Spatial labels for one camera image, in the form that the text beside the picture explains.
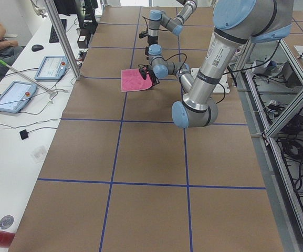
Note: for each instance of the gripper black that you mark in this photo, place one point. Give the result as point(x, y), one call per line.
point(151, 40)
point(153, 76)

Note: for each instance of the pink and grey towel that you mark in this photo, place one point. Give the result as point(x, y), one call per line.
point(131, 80)

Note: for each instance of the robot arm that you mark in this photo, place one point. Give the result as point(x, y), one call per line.
point(235, 23)
point(158, 18)

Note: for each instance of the black monitor stand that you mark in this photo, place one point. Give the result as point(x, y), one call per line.
point(86, 15)

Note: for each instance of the small black box white label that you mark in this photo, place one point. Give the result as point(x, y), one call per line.
point(84, 38)

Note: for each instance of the far teach pendant tablet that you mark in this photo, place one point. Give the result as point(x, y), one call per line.
point(52, 68)

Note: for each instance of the teach pendant tablet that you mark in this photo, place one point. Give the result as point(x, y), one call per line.
point(52, 68)
point(16, 96)

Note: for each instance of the reacher grabber stick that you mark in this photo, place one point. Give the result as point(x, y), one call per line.
point(51, 92)

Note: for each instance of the black computer mouse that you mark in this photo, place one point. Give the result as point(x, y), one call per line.
point(37, 47)

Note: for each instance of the small black square device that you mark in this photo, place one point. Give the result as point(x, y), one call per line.
point(24, 134)

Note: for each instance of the near teach pendant tablet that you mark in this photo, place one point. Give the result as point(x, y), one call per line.
point(16, 96)

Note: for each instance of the round grey metal disc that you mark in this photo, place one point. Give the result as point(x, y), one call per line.
point(6, 222)

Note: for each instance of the aluminium frame post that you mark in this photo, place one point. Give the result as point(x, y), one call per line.
point(64, 42)

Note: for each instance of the aluminium frame rack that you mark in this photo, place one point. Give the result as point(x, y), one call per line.
point(270, 80)

